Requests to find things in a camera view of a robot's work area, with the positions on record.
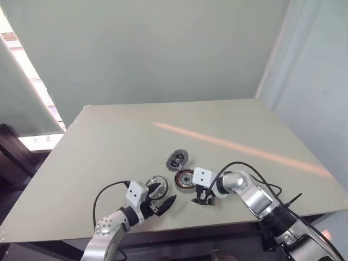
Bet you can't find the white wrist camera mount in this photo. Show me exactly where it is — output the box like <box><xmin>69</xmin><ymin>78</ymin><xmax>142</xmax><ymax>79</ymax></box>
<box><xmin>126</xmin><ymin>181</ymin><xmax>149</xmax><ymax>226</ymax></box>
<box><xmin>191</xmin><ymin>167</ymin><xmax>218</xmax><ymax>194</ymax></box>

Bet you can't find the pale window roller blind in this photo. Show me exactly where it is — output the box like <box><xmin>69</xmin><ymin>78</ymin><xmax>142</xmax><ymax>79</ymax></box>
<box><xmin>0</xmin><ymin>35</ymin><xmax>66</xmax><ymax>134</ymax></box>

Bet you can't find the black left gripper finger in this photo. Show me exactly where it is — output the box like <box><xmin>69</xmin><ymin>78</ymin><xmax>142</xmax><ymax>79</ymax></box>
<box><xmin>156</xmin><ymin>195</ymin><xmax>177</xmax><ymax>217</ymax></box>
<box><xmin>146</xmin><ymin>182</ymin><xmax>161</xmax><ymax>201</ymax></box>

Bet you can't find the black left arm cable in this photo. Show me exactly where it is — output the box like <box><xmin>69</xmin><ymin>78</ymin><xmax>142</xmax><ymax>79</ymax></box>
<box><xmin>92</xmin><ymin>180</ymin><xmax>132</xmax><ymax>228</ymax></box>

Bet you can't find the black cable tie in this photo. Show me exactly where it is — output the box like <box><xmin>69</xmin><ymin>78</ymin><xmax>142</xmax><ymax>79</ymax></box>
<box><xmin>287</xmin><ymin>192</ymin><xmax>303</xmax><ymax>208</ymax></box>

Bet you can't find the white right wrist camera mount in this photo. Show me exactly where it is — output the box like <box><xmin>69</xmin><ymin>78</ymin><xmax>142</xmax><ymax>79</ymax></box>
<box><xmin>191</xmin><ymin>167</ymin><xmax>218</xmax><ymax>194</ymax></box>

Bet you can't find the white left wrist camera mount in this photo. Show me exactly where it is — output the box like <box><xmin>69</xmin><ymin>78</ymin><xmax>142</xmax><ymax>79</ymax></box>
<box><xmin>126</xmin><ymin>181</ymin><xmax>149</xmax><ymax>226</ymax></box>

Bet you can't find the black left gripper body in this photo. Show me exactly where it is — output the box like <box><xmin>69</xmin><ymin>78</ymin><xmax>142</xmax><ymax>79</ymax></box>
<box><xmin>140</xmin><ymin>194</ymin><xmax>159</xmax><ymax>218</ymax></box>

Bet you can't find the motor housing with copper windings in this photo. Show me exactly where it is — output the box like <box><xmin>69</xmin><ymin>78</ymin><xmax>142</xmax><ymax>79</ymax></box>
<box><xmin>173</xmin><ymin>169</ymin><xmax>197</xmax><ymax>194</ymax></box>

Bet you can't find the white window sill ledge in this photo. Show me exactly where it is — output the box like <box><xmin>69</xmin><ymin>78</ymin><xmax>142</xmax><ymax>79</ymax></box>
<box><xmin>17</xmin><ymin>132</ymin><xmax>65</xmax><ymax>151</ymax></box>

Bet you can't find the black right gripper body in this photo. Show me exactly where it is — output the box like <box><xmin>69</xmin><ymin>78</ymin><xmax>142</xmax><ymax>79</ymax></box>
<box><xmin>194</xmin><ymin>184</ymin><xmax>216</xmax><ymax>204</ymax></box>

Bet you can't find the dark wooden furniture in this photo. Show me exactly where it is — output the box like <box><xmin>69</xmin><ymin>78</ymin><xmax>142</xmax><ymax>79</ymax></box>
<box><xmin>0</xmin><ymin>123</ymin><xmax>55</xmax><ymax>192</ymax></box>

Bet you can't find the dark spoked rotor disc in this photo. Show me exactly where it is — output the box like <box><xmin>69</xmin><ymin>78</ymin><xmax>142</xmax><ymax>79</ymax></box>
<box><xmin>165</xmin><ymin>148</ymin><xmax>191</xmax><ymax>173</ymax></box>

